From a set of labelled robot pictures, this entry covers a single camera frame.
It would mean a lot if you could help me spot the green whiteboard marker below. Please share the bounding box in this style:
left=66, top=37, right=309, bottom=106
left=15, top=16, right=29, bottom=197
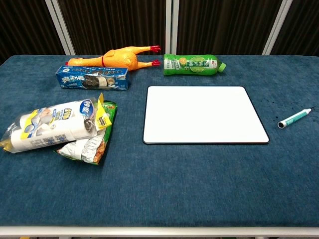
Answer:
left=277, top=108, right=312, bottom=129

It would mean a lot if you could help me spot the white drawing board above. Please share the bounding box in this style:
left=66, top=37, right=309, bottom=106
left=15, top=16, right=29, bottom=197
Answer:
left=143, top=86, right=271, bottom=145

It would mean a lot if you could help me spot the blue tablecloth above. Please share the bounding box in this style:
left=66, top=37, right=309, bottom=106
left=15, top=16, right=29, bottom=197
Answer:
left=0, top=54, right=319, bottom=228

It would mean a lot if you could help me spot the green tea bottle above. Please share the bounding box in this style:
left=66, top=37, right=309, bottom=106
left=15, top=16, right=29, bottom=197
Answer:
left=163, top=53, right=227, bottom=76

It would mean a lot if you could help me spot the green snack bag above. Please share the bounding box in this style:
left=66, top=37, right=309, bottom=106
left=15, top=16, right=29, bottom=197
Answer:
left=53, top=93, right=119, bottom=166

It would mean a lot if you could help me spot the yellow rubber chicken toy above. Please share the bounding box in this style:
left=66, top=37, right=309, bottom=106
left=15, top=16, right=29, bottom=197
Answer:
left=65, top=45, right=161, bottom=69

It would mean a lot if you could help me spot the blue Oreo cookie box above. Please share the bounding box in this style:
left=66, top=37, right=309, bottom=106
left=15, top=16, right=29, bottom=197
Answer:
left=55, top=65, right=131, bottom=92

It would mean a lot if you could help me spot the white paper towel pack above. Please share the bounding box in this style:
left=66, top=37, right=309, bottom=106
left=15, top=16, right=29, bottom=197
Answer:
left=0, top=98, right=98, bottom=154

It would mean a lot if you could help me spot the white partition frame post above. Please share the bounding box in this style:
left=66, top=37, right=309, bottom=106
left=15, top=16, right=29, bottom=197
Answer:
left=44, top=0, right=76, bottom=56
left=261, top=0, right=294, bottom=56
left=165, top=0, right=180, bottom=55

